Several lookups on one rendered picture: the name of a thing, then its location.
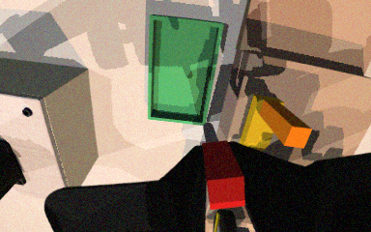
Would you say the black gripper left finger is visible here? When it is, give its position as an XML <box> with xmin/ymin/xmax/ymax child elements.
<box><xmin>44</xmin><ymin>145</ymin><xmax>207</xmax><ymax>232</ymax></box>

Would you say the red-headed stop pin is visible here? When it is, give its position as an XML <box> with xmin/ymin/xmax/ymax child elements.
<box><xmin>202</xmin><ymin>122</ymin><xmax>245</xmax><ymax>210</ymax></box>

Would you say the teal wheeled trolley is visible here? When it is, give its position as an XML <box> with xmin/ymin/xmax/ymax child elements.
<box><xmin>213</xmin><ymin>210</ymin><xmax>249</xmax><ymax>232</ymax></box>

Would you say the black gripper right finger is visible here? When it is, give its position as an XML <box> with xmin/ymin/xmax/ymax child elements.
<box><xmin>228</xmin><ymin>141</ymin><xmax>371</xmax><ymax>232</ymax></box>

